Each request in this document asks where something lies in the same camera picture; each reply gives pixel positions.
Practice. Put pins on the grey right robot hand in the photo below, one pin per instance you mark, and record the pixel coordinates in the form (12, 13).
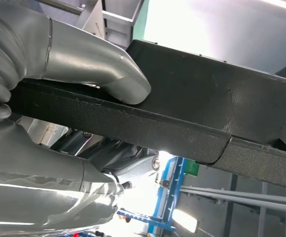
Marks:
(84, 59)

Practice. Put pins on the blue steel shelf rack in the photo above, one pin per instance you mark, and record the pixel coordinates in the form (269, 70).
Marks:
(172, 183)

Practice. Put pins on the grey ceiling pipe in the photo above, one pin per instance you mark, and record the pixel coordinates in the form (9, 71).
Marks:
(59, 6)

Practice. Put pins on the green plastic crate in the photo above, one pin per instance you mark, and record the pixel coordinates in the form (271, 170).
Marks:
(192, 168)

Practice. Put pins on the long ceiling lamp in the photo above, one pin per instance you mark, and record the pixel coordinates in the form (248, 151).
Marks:
(185, 220)

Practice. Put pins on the grey ceiling rail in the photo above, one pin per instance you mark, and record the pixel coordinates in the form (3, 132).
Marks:
(244, 198)

